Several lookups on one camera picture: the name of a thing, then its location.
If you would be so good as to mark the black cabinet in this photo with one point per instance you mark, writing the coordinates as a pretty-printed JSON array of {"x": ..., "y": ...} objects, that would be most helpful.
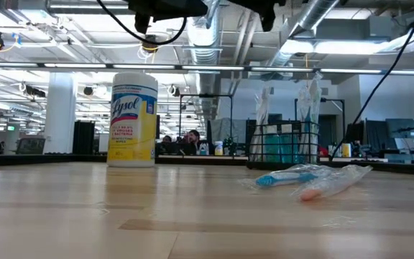
[
  {"x": 83, "y": 138},
  {"x": 250, "y": 136}
]

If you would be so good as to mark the yellow cup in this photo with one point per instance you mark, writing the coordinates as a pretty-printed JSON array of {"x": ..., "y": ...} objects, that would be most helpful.
[{"x": 346, "y": 150}]

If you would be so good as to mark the long ceiling light bar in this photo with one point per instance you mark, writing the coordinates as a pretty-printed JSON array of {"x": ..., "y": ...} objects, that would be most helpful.
[{"x": 77, "y": 65}]

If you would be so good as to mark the white pillar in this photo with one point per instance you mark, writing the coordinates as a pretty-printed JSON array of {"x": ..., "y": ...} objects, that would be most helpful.
[{"x": 59, "y": 115}]

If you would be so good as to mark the grey computer monitor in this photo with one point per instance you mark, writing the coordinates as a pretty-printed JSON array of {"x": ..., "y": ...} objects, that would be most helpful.
[{"x": 403, "y": 129}]

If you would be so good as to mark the person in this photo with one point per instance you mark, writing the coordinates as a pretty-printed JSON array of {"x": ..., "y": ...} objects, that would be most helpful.
[
  {"x": 193, "y": 136},
  {"x": 166, "y": 141}
]

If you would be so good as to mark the Lysol disinfecting wipes canister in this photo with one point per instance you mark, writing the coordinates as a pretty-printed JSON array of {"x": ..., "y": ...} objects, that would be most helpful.
[{"x": 131, "y": 144}]

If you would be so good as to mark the blue toothbrush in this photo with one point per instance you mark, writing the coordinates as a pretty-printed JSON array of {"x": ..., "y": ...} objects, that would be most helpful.
[{"x": 282, "y": 178}]

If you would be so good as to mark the black aluminium table frame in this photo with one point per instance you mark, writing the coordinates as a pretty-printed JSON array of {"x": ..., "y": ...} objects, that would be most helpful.
[{"x": 49, "y": 159}]

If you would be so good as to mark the white jar yellow label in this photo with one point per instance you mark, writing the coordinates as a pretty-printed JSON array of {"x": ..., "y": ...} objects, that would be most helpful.
[{"x": 219, "y": 148}]

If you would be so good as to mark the teal mouthwash bottle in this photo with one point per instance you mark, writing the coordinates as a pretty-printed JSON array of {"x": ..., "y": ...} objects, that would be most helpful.
[
  {"x": 289, "y": 147},
  {"x": 272, "y": 147}
]

